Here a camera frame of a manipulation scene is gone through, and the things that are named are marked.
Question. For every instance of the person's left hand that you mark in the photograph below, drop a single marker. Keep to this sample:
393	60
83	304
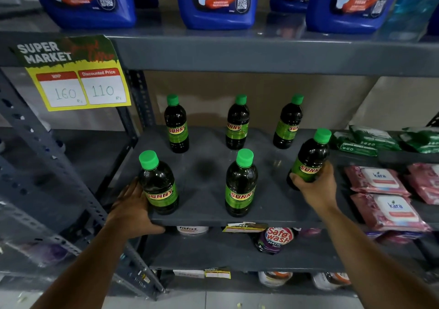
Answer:
128	216

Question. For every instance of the person's right hand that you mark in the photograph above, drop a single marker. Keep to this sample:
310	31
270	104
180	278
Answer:
320	192

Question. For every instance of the person's right thumb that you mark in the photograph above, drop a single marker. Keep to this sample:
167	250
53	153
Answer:
297	181

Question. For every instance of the person's left thumb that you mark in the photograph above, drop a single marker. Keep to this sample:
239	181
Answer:
152	230

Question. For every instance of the dark green-capped cleaner bottle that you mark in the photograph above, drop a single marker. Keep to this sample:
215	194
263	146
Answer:
310	157
159	185

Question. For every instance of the person's right forearm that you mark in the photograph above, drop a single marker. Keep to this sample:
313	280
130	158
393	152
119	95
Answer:
373	264

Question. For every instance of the person's left forearm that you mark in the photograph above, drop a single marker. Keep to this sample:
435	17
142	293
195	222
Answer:
85	271

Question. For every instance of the white round tub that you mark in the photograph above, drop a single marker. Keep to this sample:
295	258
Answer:
192	230

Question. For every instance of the white shelf label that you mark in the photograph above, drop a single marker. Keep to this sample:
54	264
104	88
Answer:
188	273

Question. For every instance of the group of dark green-capped bottles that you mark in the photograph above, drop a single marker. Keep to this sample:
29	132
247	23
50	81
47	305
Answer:
241	185

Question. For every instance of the purple detergent pouch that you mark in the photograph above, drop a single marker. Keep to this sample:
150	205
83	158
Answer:
274	240

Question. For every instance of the green wet wipes packet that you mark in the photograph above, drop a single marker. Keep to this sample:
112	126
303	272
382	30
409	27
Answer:
375	137
353	145
423	139

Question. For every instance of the small yellow shelf label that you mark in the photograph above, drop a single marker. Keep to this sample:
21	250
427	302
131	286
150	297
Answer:
217	273
245	227

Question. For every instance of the grey metal shelving rack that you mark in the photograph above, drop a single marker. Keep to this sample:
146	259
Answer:
205	178

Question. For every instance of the pink wet wipes packet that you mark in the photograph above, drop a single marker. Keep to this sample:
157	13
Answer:
425	181
377	180
391	212

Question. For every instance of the white and orange bottle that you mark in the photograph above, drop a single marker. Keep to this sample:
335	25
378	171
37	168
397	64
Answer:
331	281
274	278

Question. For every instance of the purple packet behind plastic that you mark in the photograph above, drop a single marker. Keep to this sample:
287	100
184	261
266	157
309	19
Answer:
44	253

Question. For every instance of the grey perforated side rack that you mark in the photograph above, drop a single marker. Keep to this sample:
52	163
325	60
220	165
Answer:
41	147

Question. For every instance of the yellow and green price sign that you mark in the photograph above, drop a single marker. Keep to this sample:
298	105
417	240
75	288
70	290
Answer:
73	78

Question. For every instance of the translucent teal liquid bottle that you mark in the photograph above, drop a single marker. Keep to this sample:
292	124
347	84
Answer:
411	10

